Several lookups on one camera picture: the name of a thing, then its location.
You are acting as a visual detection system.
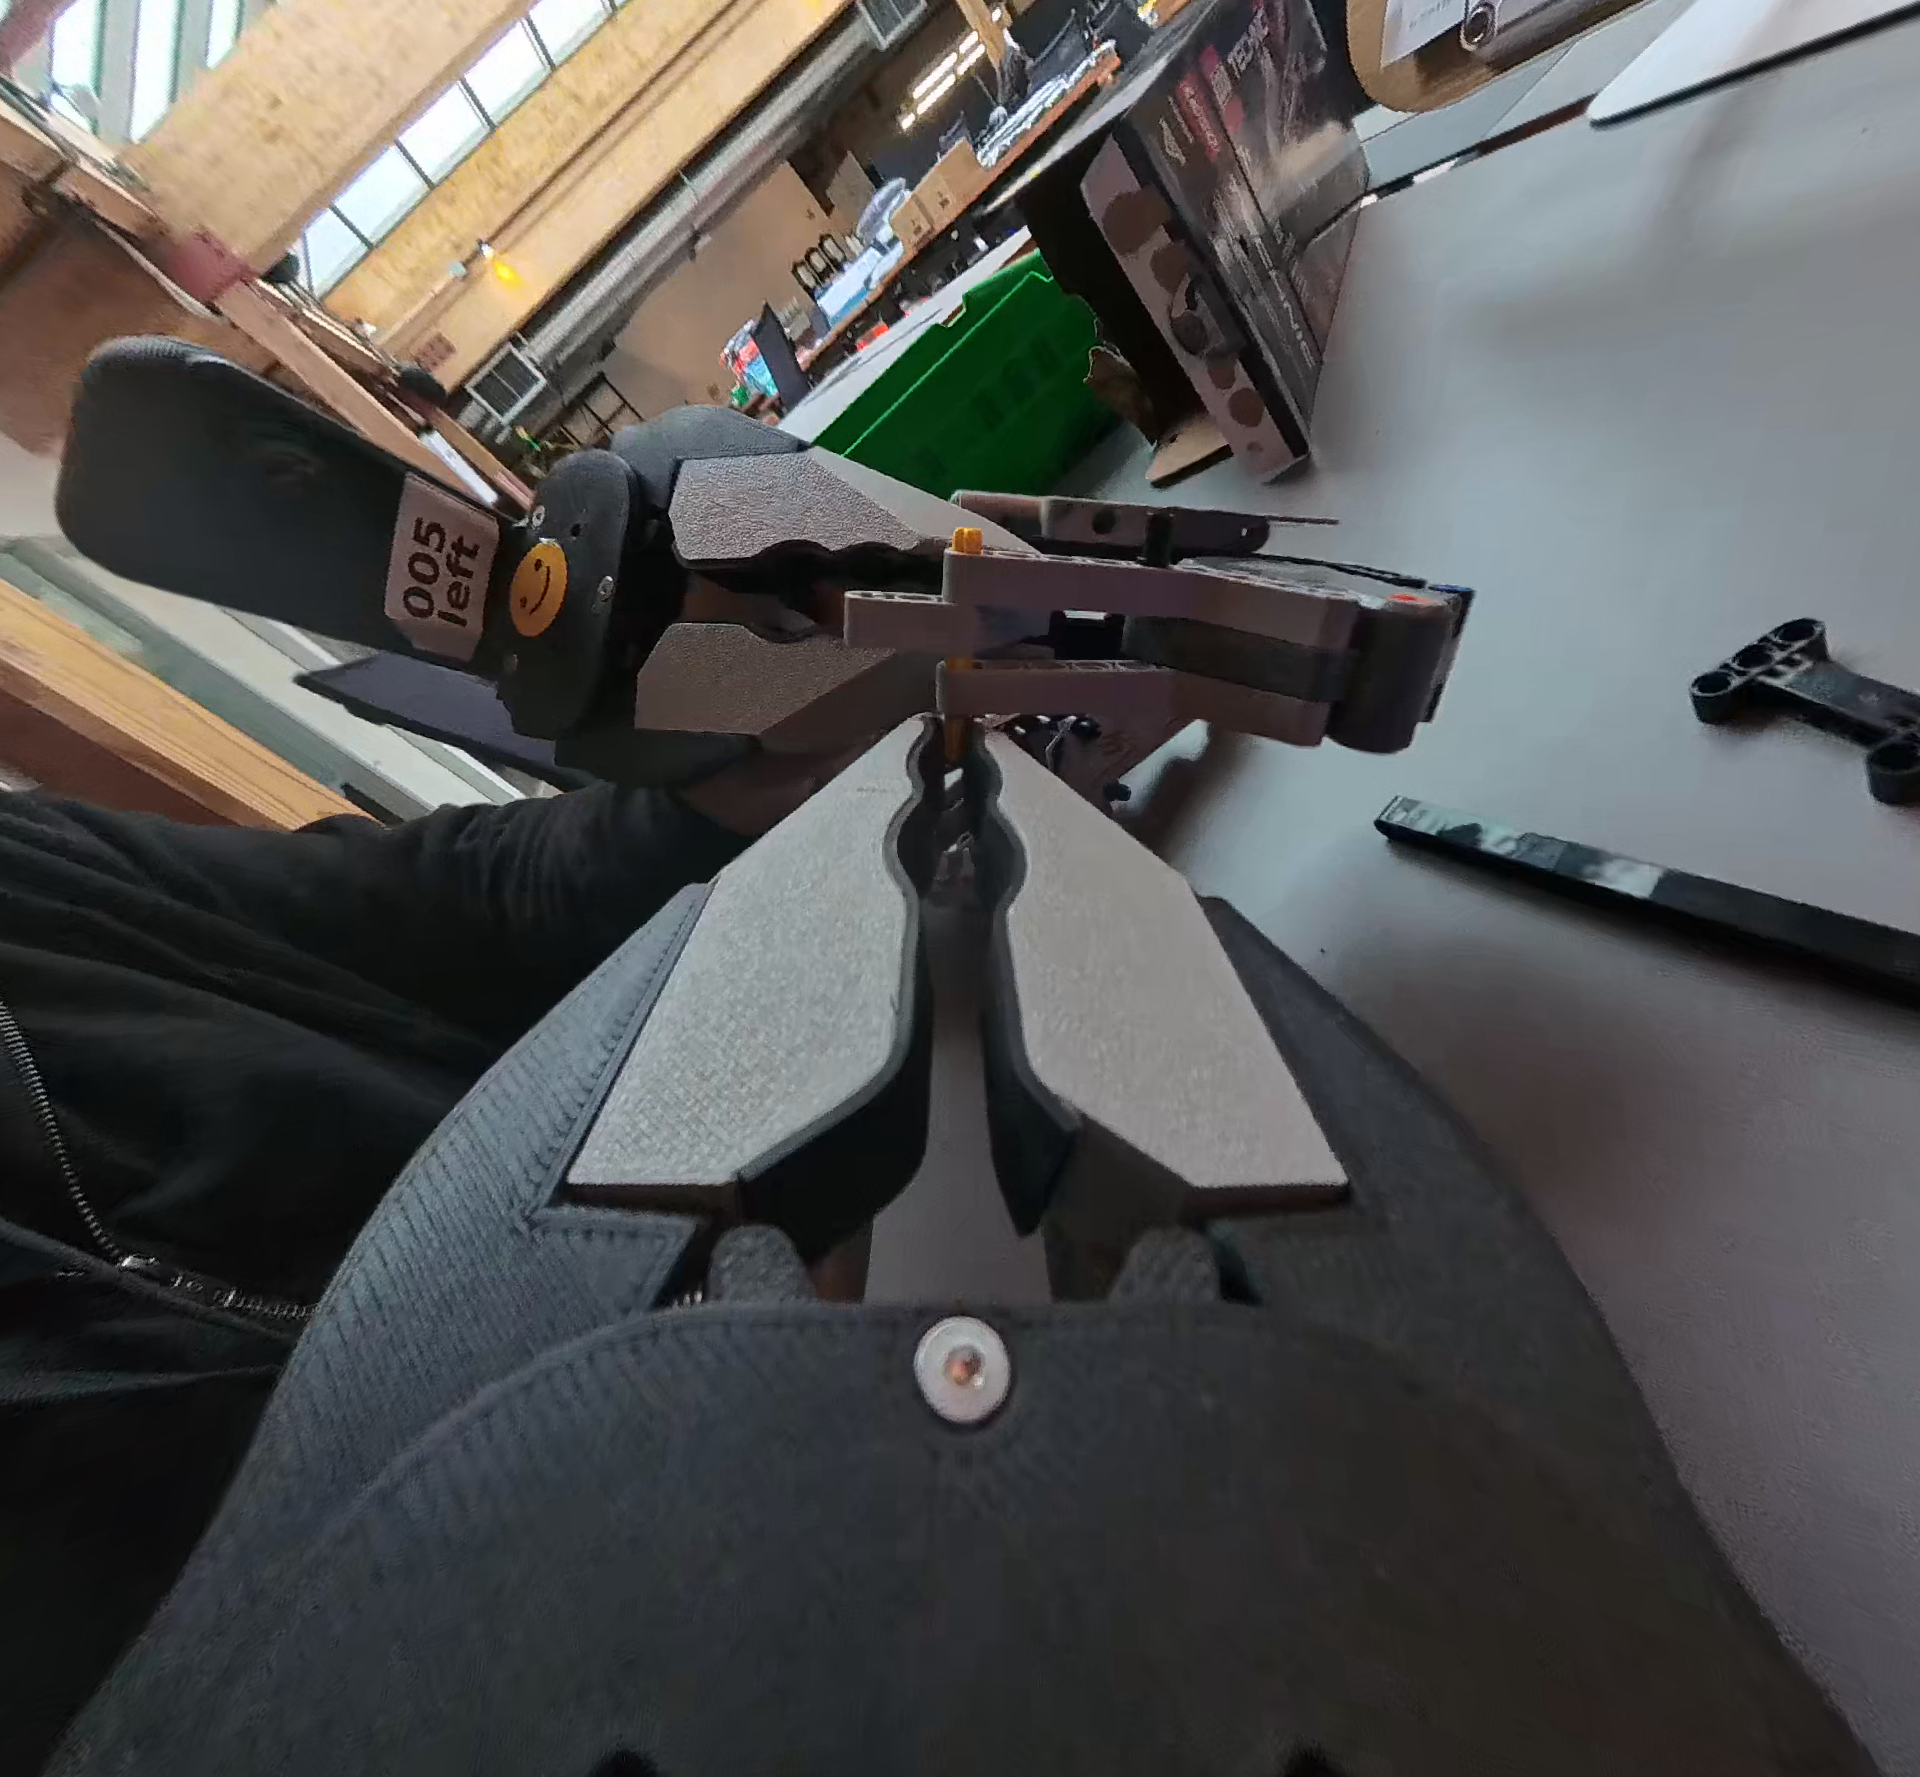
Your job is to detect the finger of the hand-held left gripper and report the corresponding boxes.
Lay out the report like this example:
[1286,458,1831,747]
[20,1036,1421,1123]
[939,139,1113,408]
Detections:
[665,445,1040,574]
[633,622,966,759]

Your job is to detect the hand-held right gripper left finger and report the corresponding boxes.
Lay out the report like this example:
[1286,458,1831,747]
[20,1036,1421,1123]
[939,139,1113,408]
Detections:
[568,720,934,1264]

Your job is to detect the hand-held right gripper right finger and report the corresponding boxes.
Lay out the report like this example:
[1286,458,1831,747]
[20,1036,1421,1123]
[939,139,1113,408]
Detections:
[972,733,1354,1239]

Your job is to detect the grey lego liftarm assembly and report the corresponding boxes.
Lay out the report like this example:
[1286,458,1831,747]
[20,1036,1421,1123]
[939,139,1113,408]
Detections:
[839,490,1480,819]

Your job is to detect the long black lego tile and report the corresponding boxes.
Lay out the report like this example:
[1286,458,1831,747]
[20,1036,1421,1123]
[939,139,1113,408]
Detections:
[1373,794,1920,1010]

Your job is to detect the person's left forearm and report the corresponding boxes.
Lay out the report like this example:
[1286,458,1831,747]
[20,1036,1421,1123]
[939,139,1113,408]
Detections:
[0,774,754,1073]

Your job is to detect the black lego H connector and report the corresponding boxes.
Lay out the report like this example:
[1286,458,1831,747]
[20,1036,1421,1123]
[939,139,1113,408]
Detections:
[1690,616,1920,807]

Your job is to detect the black monitor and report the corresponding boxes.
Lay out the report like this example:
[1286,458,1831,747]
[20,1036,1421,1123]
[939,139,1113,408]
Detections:
[748,301,816,410]

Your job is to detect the black office chair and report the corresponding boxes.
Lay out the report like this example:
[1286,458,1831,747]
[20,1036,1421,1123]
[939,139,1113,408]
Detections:
[294,649,595,791]

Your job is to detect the green plastic bin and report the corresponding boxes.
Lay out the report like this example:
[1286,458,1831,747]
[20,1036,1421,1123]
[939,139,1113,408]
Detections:
[816,249,1124,500]

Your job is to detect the closed cardboard box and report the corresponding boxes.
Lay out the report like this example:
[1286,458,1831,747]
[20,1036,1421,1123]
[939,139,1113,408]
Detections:
[894,137,991,241]

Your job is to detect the wooden partition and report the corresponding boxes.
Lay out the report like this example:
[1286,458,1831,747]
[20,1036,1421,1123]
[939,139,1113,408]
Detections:
[0,573,370,835]

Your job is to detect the skylight window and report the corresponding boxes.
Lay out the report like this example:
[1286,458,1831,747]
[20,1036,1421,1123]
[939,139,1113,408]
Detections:
[0,0,790,296]

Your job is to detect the open cardboard box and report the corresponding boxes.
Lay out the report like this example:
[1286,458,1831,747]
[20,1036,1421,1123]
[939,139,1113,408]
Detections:
[1017,0,1373,486]

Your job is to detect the white stand base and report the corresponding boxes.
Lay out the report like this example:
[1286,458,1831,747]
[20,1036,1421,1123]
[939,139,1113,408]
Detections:
[1589,0,1920,130]

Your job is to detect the metal air duct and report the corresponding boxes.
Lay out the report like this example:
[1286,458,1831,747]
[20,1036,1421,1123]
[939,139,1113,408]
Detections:
[518,103,850,375]

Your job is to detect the wooden post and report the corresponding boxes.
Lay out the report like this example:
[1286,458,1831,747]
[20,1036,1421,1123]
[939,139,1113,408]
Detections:
[197,261,534,510]

